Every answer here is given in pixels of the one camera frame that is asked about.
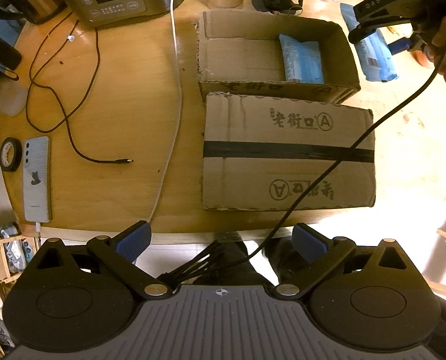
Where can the black grey pouch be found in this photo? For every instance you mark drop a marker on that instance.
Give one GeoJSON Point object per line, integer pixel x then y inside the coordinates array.
{"type": "Point", "coordinates": [12, 92]}

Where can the light blue smartphone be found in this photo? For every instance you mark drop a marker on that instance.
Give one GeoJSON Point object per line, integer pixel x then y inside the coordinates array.
{"type": "Point", "coordinates": [36, 189]}

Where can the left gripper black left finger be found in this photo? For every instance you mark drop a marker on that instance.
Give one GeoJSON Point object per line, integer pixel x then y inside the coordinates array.
{"type": "Point", "coordinates": [71, 298]}

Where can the open cardboard tray box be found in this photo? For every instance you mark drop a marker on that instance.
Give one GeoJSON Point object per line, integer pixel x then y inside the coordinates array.
{"type": "Point", "coordinates": [239, 52]}

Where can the blue wet wipes pack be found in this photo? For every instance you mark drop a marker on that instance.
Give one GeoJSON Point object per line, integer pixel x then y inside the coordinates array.
{"type": "Point", "coordinates": [302, 60]}
{"type": "Point", "coordinates": [375, 58]}

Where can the red apple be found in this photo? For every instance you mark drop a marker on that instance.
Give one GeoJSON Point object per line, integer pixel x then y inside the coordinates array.
{"type": "Point", "coordinates": [424, 57]}

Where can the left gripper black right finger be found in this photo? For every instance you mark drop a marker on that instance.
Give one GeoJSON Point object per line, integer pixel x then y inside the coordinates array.
{"type": "Point", "coordinates": [366, 297]}

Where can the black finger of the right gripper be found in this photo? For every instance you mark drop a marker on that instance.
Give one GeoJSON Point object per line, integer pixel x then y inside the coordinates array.
{"type": "Point", "coordinates": [411, 44]}
{"type": "Point", "coordinates": [367, 28]}

